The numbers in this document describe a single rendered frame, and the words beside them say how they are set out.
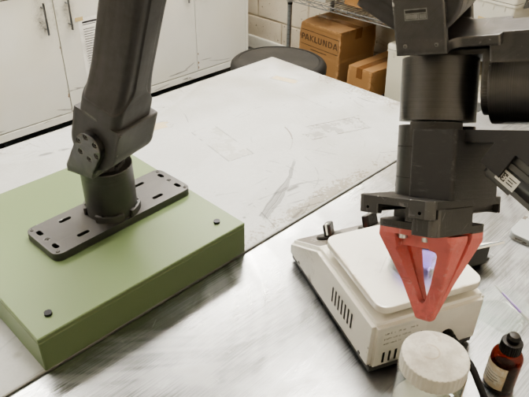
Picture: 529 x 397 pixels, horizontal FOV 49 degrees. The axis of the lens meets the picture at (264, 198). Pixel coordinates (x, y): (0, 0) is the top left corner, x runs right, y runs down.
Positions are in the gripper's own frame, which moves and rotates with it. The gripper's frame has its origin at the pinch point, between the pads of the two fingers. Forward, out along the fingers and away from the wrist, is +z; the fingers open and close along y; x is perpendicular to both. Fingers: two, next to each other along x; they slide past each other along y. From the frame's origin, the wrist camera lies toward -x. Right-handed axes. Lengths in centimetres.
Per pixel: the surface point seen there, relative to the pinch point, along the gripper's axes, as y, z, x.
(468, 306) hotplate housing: 13.5, 2.9, 3.6
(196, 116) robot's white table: 23, -17, 65
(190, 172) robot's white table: 12, -8, 51
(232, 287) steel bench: 2.7, 4.6, 27.7
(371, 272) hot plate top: 6.4, -0.1, 10.4
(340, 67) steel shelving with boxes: 200, -54, 185
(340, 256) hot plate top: 5.8, -1.2, 14.0
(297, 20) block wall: 227, -90, 247
